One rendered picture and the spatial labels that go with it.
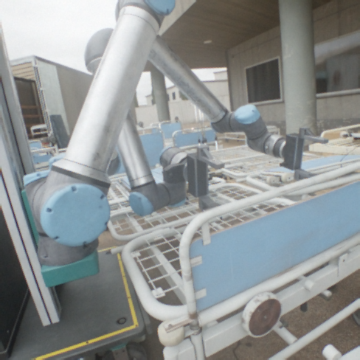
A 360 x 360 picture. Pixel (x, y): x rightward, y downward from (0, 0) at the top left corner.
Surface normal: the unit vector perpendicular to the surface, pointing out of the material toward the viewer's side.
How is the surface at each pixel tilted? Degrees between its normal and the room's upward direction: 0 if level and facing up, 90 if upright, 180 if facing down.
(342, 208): 90
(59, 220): 94
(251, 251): 90
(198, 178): 100
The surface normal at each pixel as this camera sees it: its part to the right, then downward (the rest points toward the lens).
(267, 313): 0.40, 0.17
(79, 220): 0.58, 0.20
